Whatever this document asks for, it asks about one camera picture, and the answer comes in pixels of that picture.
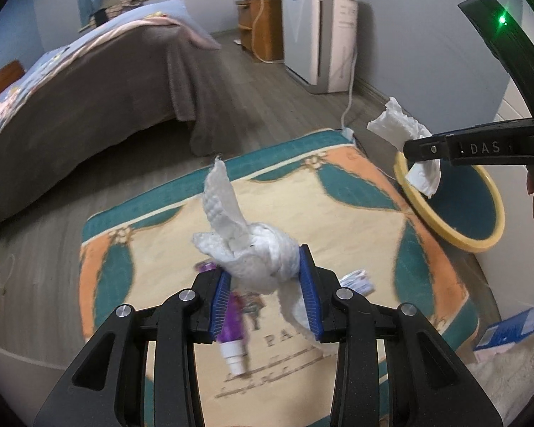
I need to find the cream cable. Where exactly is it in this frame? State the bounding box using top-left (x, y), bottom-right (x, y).
top-left (249, 0), bottom-right (286, 63)

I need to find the blue and white box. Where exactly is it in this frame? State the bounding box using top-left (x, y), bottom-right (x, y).
top-left (472, 305), bottom-right (534, 352)

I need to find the white power cable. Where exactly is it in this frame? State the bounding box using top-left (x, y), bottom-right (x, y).
top-left (340, 51), bottom-right (359, 131)

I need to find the wooden cabinet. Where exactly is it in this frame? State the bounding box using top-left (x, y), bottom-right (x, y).
top-left (236, 0), bottom-right (286, 62)

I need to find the white and purple packet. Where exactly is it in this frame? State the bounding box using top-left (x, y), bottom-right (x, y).
top-left (338, 269), bottom-right (377, 297)

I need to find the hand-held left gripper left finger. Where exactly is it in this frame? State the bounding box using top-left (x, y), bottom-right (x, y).
top-left (33, 271), bottom-right (232, 427)

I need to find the yellow rimmed teal bin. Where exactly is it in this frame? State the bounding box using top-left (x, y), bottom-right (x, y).
top-left (394, 149), bottom-right (506, 254)

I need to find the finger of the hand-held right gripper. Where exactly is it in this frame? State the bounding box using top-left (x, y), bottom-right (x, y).
top-left (403, 132), bottom-right (449, 163)

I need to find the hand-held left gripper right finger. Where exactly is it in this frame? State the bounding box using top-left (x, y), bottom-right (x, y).
top-left (298, 244), bottom-right (501, 427)

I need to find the purple tube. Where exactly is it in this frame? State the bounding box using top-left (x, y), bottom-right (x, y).
top-left (217, 291), bottom-right (252, 375)

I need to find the white tissue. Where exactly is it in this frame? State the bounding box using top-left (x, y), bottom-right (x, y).
top-left (367, 96), bottom-right (443, 199)
top-left (191, 155), bottom-right (339, 357)

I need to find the wooden headboard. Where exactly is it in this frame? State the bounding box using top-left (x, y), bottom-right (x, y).
top-left (0, 60), bottom-right (26, 121)

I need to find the white panelled door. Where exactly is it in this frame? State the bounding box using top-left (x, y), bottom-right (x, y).
top-left (472, 75), bottom-right (534, 321)

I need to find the white fluffy cloth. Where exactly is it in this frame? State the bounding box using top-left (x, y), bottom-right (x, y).
top-left (465, 338), bottom-right (534, 421)

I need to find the white air purifier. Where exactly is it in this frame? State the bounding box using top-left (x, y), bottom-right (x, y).
top-left (281, 0), bottom-right (359, 95)

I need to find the brown covered bed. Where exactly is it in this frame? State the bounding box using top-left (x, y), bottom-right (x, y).
top-left (0, 22), bottom-right (223, 232)

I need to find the teal and orange rug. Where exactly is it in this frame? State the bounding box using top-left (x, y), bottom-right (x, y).
top-left (79, 129), bottom-right (481, 412)

